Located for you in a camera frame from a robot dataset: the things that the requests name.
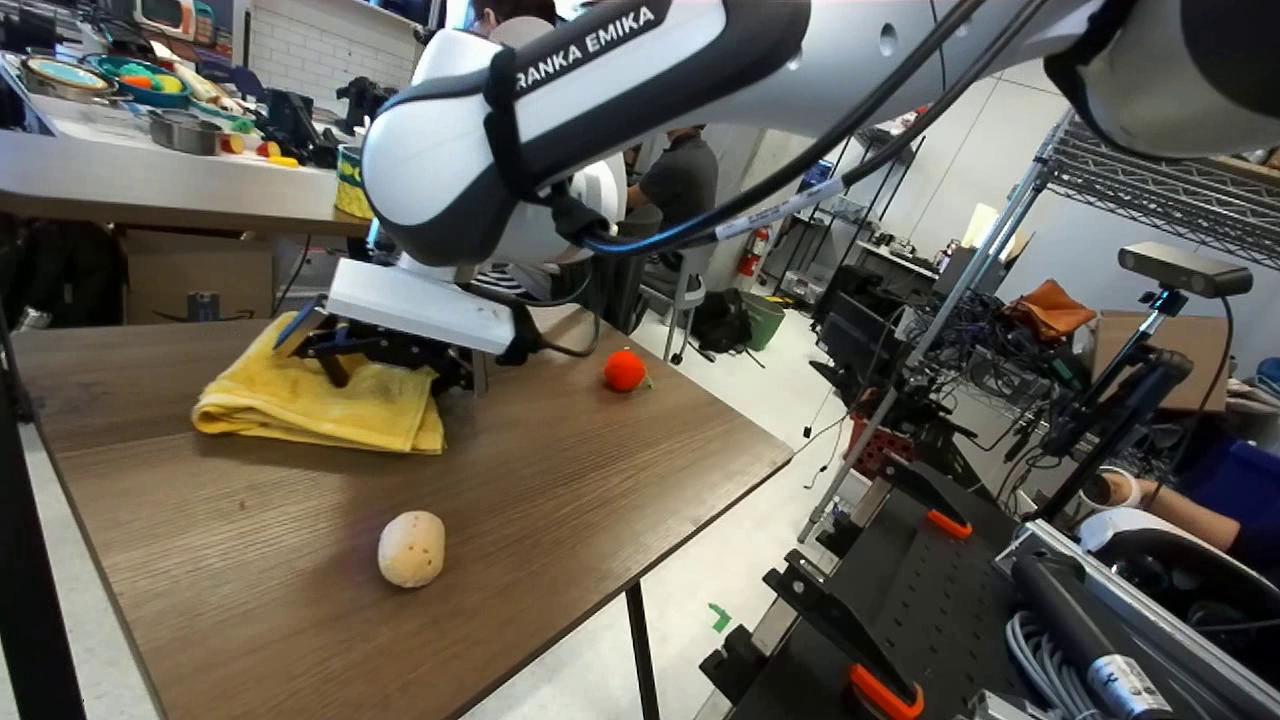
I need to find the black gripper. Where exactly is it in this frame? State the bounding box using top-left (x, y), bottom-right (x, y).
top-left (275, 317), bottom-right (475, 397)

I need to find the red fire extinguisher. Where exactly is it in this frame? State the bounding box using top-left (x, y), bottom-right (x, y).
top-left (737, 227), bottom-right (771, 281)

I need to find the yellow towel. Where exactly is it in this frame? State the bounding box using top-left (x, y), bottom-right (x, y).
top-left (189, 311), bottom-right (446, 458)

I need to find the beige potato plushie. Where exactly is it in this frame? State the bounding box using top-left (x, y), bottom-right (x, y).
top-left (377, 513), bottom-right (446, 589)

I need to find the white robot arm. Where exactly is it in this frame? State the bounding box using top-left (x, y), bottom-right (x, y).
top-left (275, 0), bottom-right (1280, 384)

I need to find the black perforated mounting board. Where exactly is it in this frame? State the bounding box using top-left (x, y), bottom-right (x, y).
top-left (700, 494), bottom-right (1032, 720)

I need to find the black camera on stand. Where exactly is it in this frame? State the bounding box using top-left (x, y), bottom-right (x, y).
top-left (1114, 246), bottom-right (1253, 300)

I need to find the orange black clamp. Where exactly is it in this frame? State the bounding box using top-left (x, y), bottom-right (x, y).
top-left (922, 510), bottom-right (975, 544)
top-left (763, 553), bottom-right (928, 720)

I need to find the black tripod pole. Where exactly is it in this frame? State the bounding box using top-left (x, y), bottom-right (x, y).
top-left (797, 113), bottom-right (1074, 544)

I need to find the red tomato plushie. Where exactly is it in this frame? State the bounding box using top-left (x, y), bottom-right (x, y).
top-left (602, 348), bottom-right (649, 394)

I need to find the wooden table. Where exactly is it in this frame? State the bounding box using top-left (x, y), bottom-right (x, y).
top-left (14, 319), bottom-right (788, 720)
top-left (0, 131), bottom-right (362, 235)

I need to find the green tape floor marker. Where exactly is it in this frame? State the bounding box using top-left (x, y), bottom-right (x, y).
top-left (709, 605), bottom-right (732, 634)

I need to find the metal wire shelf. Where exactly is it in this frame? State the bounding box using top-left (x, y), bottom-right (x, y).
top-left (1047, 119), bottom-right (1280, 268)

